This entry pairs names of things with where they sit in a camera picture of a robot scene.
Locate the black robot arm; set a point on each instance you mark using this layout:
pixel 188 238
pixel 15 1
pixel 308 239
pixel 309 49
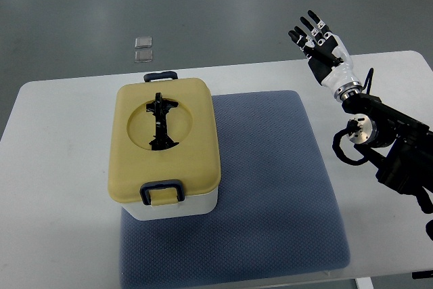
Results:
pixel 399 146

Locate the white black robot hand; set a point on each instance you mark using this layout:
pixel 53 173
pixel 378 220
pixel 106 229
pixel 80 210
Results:
pixel 328 58

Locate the yellow storage box lid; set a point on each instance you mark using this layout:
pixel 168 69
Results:
pixel 164 144

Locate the white table leg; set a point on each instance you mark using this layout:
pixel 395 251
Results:
pixel 364 283

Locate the white storage box base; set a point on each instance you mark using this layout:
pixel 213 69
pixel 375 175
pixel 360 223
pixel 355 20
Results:
pixel 192 205

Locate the blue grey fabric mat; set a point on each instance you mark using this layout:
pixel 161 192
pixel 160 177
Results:
pixel 276 214

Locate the upper floor metal plate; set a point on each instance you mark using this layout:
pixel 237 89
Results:
pixel 143 42

